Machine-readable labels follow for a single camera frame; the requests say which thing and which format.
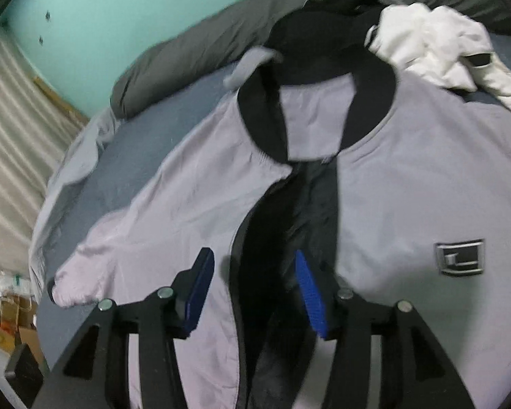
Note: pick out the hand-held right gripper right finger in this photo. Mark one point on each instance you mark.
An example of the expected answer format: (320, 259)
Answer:
(311, 294)

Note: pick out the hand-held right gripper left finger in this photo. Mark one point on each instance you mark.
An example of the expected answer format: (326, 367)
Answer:
(200, 289)

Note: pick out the grey jacket with black collar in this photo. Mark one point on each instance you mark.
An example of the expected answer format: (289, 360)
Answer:
(409, 179)

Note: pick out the pile of cardboard boxes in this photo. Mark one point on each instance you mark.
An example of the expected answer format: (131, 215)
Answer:
(12, 319)

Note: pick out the light grey blanket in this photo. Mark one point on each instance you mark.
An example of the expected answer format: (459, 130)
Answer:
(64, 179)

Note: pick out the striped curtain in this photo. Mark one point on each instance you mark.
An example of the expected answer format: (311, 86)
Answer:
(17, 157)

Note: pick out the dark grey bolster pillow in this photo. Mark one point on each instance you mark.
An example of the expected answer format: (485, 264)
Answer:
(187, 59)

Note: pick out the black garment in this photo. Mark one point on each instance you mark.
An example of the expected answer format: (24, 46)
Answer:
(323, 21)

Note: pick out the white garment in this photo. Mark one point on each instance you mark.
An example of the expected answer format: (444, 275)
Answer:
(434, 47)

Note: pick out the wooden frame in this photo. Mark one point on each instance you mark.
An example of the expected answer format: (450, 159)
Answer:
(61, 100)

